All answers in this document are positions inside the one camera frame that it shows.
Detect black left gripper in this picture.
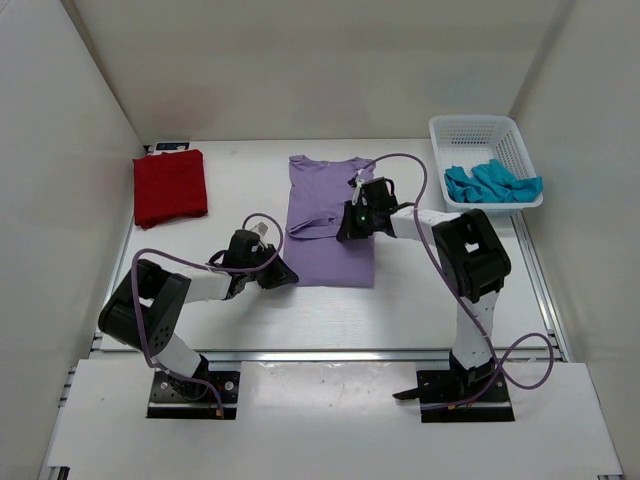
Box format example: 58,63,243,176
243,243,299,289

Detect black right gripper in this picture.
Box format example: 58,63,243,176
338,201,380,241

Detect lilac t shirt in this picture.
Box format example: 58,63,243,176
283,155,375,288

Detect red t shirt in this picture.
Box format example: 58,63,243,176
133,150,208,230

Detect teal t shirt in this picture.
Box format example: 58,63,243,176
444,159,544,204

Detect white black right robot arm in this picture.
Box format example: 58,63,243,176
337,176,511,400

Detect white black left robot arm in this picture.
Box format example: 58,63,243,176
98,229,299,402

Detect white plastic laundry basket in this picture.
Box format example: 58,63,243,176
429,114,543,215

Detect small dark table label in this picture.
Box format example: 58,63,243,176
154,142,190,152

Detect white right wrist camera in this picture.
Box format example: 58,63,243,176
348,169,374,205

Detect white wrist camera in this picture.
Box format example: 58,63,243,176
348,169,374,205
250,221,269,241

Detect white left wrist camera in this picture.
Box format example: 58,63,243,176
250,221,269,241

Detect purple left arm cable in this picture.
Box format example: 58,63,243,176
130,213,285,417

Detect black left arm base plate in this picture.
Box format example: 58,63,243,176
146,363,241,421

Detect aluminium table frame rail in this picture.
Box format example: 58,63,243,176
89,348,563,363

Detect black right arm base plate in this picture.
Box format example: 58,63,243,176
392,353,515,423

